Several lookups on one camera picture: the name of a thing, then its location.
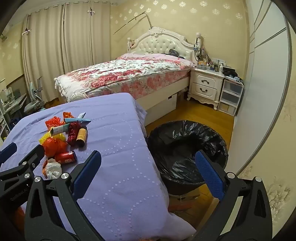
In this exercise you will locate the orange plastic bag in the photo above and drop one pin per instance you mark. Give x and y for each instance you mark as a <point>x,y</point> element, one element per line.
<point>54,146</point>

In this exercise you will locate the floral quilt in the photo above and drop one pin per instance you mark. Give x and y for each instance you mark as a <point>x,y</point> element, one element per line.
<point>120,74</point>

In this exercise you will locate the dark red mesh bag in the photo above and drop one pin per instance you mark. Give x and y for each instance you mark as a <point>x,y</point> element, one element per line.
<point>73,133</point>

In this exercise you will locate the thin bent pole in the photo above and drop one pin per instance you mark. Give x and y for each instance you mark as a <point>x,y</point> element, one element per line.
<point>129,23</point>

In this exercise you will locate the dark cloth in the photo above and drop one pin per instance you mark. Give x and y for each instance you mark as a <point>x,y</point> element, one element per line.
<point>173,52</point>

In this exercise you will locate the plastic drawer unit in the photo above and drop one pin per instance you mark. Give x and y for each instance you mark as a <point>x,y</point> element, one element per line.
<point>230,97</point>

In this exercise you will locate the orange foil bag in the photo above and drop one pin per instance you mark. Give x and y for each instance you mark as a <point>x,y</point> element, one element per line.
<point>67,114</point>

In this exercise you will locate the white storage box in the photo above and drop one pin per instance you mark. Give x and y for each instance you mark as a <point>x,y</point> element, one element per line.
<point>159,109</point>

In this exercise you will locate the trash bin with black bag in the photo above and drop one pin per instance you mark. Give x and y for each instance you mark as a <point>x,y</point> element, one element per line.
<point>185,162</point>

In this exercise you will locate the teal tube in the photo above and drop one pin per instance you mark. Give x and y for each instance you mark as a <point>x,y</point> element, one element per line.
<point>60,129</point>

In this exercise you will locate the white packet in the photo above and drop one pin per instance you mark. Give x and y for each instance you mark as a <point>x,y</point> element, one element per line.
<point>81,115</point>

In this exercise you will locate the yellow cylindrical can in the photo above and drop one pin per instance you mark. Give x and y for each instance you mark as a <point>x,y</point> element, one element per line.
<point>82,136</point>

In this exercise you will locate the red can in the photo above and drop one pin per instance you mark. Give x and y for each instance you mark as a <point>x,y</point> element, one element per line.
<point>66,157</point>

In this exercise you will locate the blue squeeze tube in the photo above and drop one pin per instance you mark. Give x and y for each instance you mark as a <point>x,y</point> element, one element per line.
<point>76,120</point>

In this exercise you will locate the white plastic bag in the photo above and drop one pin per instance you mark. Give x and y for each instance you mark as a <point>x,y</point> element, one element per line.
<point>53,171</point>

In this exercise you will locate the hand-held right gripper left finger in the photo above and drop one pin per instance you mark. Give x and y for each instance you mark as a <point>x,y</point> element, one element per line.
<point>87,172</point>

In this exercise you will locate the white nightstand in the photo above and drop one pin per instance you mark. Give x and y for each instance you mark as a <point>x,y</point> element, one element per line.
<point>205,81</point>

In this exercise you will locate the grey desk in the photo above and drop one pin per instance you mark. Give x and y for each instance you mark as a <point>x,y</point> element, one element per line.
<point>13,102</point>

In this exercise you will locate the beige curtain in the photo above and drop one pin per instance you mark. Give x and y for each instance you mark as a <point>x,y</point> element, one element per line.
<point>85,37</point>
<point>44,51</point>

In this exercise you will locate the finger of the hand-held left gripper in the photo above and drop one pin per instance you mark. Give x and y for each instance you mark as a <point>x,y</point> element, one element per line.
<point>33,156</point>
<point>8,150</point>

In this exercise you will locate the orange mesh net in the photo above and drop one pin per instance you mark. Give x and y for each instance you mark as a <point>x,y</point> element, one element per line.
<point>52,122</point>

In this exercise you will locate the white bed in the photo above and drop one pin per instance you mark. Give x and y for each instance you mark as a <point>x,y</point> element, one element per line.
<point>157,46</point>

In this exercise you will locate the yellow foam net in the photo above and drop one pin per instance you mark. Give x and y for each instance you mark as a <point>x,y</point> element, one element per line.
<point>47,138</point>

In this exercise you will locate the grey desk chair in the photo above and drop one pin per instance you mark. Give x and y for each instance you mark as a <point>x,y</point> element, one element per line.
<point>34,97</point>

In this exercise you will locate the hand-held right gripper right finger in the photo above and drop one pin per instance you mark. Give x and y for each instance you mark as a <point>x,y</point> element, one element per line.
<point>210,176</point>

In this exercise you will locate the dark clutter pile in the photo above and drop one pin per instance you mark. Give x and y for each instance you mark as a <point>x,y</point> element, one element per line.
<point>231,74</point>

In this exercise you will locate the cluster of small bottles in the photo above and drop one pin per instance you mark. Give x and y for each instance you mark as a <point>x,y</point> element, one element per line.
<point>212,66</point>

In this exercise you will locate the white sliding wardrobe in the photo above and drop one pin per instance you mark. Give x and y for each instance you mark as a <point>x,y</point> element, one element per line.
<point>261,81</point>

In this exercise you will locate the purple dotted tablecloth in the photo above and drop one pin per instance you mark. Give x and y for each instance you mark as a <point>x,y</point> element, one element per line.
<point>120,150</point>

